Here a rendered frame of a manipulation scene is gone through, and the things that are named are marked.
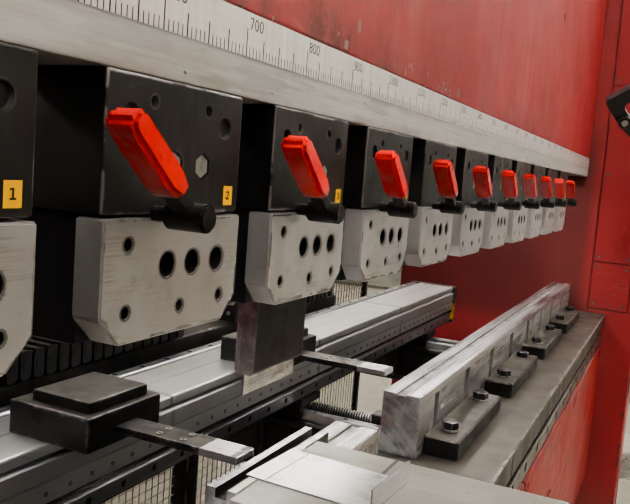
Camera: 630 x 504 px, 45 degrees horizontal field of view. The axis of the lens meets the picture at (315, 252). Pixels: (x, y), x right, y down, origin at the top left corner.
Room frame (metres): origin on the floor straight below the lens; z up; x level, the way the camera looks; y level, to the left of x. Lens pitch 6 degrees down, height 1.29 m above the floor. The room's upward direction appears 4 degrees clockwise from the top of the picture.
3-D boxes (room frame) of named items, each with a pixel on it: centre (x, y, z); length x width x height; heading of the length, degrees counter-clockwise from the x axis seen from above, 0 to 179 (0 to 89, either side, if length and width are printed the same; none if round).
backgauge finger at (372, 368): (1.17, -0.01, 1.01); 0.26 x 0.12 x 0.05; 65
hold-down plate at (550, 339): (1.98, -0.61, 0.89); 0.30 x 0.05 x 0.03; 155
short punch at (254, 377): (0.73, 0.04, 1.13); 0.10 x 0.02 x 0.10; 155
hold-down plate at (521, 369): (1.61, -0.44, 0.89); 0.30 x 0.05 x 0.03; 155
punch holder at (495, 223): (1.43, -0.30, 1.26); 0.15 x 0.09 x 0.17; 155
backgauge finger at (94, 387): (0.80, 0.17, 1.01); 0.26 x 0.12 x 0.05; 65
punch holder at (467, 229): (1.25, -0.21, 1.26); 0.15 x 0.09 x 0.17; 155
